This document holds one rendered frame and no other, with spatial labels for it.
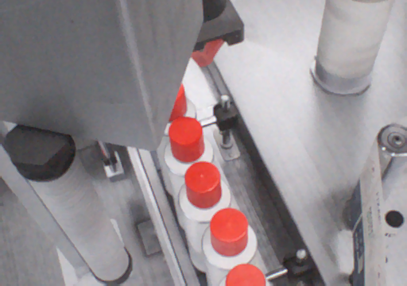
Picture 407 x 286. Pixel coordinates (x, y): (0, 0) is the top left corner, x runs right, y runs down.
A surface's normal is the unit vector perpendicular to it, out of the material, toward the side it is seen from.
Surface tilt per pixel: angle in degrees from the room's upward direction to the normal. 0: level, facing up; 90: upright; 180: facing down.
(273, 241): 0
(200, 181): 3
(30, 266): 0
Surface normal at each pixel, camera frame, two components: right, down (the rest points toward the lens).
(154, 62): 0.97, 0.18
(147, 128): 0.14, 0.83
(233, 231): -0.07, -0.57
